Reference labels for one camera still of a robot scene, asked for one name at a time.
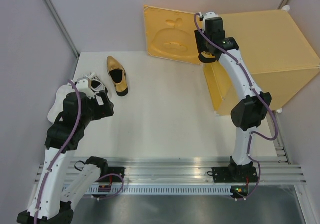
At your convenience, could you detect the black white sneaker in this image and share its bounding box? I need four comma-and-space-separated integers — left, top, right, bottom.
82, 72, 109, 94

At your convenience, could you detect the gold loafer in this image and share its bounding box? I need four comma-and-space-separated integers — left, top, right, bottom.
107, 56, 129, 97

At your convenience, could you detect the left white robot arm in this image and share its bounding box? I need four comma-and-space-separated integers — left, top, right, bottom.
17, 76, 114, 224

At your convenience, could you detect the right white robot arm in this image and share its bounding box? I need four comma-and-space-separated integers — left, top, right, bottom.
194, 12, 272, 182

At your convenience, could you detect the yellow plastic shoe cabinet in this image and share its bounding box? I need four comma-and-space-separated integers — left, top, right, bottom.
202, 6, 320, 116

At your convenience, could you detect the white sneaker sole up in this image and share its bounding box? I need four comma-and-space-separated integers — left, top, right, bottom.
47, 84, 74, 124

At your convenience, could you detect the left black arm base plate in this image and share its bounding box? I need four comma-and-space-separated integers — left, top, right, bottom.
105, 166, 126, 183

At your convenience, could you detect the white slotted cable duct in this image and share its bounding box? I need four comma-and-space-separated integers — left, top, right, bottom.
43, 185, 233, 195

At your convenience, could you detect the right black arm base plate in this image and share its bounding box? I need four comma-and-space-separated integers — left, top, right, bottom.
212, 166, 258, 183

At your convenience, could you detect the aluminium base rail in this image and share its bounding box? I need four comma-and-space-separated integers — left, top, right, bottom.
34, 113, 308, 185

